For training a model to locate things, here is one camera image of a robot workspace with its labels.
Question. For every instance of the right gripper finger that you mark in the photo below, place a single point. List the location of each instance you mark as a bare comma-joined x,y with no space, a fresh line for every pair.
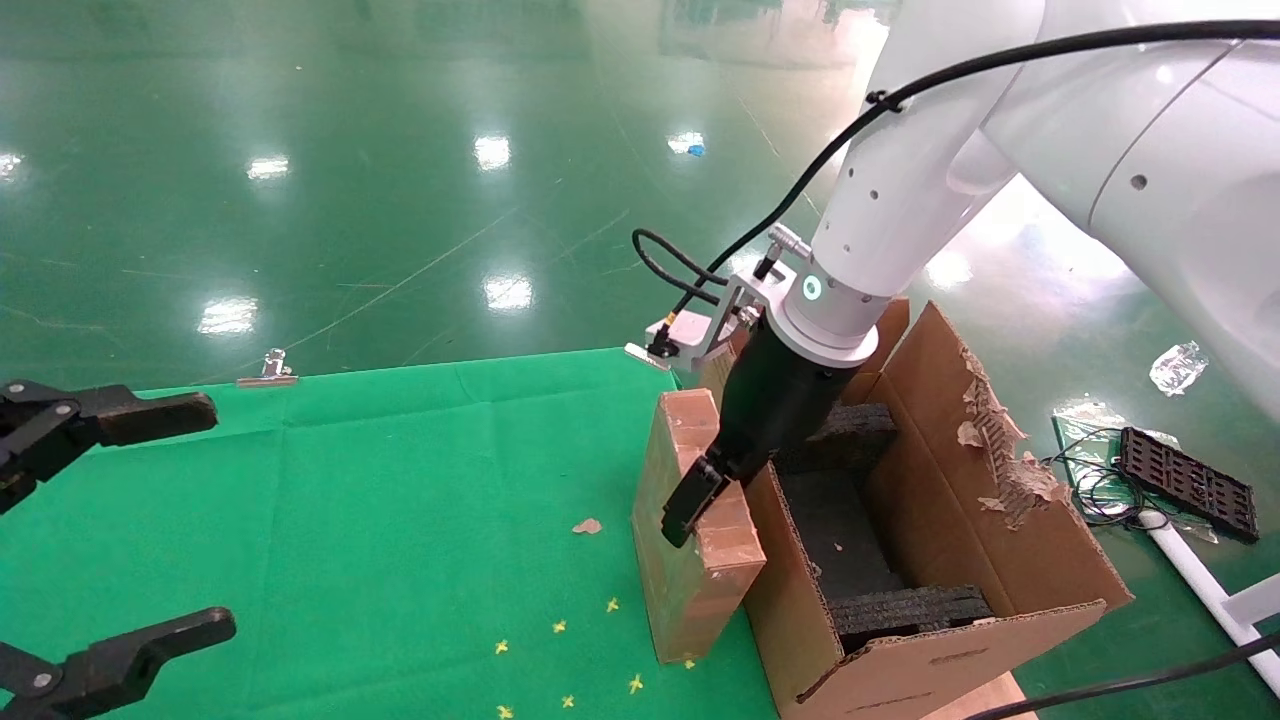
690,505

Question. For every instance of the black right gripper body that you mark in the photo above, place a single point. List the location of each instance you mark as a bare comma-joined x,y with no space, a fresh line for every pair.
780,400

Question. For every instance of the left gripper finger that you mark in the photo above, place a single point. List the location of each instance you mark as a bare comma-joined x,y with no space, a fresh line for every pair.
130,660
150,415

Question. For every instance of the small taped cardboard box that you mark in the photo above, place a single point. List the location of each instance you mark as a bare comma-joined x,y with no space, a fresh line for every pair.
680,600

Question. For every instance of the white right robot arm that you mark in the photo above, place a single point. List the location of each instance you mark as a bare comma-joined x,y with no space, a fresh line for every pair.
900,200

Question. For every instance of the small cardboard scrap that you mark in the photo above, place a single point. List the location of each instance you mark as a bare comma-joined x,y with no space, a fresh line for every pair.
587,525

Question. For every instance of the large open cardboard carton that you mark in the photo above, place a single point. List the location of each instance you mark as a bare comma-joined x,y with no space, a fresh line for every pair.
930,670

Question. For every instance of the silver binder clip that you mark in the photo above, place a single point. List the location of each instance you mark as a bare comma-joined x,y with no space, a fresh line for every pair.
268,368
638,354

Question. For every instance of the black foam sheet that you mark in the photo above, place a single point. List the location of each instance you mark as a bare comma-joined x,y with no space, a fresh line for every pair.
840,530

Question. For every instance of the green table cloth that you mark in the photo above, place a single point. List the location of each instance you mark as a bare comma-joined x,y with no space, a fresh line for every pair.
400,500

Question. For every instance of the clear plastic sheet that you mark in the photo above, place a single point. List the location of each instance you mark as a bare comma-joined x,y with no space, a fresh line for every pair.
1085,420

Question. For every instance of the crumpled clear plastic bag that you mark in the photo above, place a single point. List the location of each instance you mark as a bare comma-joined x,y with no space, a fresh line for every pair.
1178,367

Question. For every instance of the black plastic grid tray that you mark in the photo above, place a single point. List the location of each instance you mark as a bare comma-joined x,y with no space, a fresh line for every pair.
1190,485

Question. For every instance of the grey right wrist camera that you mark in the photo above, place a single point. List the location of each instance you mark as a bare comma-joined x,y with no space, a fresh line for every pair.
710,330

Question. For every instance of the white table leg frame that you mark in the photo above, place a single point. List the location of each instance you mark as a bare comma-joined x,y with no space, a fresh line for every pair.
1200,590

